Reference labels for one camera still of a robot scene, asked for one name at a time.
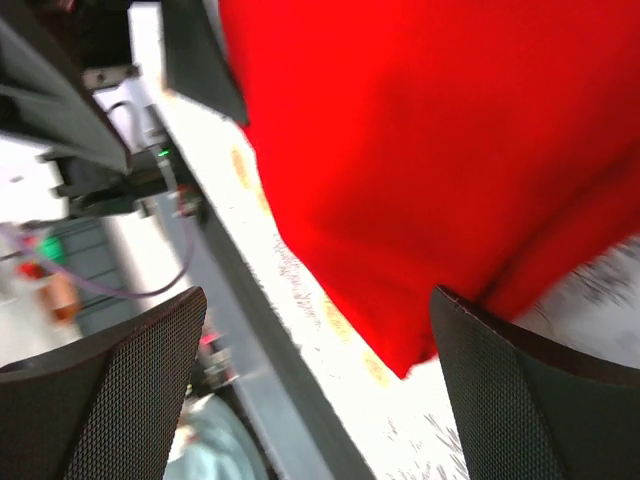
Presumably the red t shirt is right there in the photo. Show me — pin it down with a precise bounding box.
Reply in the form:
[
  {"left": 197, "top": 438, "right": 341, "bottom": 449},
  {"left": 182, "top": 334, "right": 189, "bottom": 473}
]
[{"left": 220, "top": 1, "right": 639, "bottom": 377}]

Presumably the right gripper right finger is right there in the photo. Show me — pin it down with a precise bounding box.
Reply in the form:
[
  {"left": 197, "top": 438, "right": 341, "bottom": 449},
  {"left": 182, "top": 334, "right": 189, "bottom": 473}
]
[{"left": 430, "top": 288, "right": 639, "bottom": 480}]

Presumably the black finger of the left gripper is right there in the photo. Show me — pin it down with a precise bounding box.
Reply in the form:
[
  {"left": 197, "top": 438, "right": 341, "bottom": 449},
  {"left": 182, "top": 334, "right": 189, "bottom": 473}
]
[{"left": 160, "top": 0, "right": 249, "bottom": 126}]

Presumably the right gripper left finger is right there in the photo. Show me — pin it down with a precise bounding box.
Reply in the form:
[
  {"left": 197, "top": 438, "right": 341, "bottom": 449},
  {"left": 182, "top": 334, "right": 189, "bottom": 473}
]
[{"left": 1, "top": 287, "right": 207, "bottom": 479}]

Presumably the aluminium frame rail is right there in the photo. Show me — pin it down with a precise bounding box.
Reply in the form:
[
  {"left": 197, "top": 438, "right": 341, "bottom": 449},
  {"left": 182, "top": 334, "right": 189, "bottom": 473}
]
[{"left": 1, "top": 1, "right": 132, "bottom": 173}]

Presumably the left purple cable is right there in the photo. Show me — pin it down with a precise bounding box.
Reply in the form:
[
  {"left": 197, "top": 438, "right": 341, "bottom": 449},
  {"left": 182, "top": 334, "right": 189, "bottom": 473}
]
[{"left": 0, "top": 199, "right": 199, "bottom": 301}]

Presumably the floral table mat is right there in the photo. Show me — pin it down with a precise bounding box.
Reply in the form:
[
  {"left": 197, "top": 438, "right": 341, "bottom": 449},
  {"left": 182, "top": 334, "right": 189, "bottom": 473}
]
[{"left": 159, "top": 91, "right": 639, "bottom": 479}]

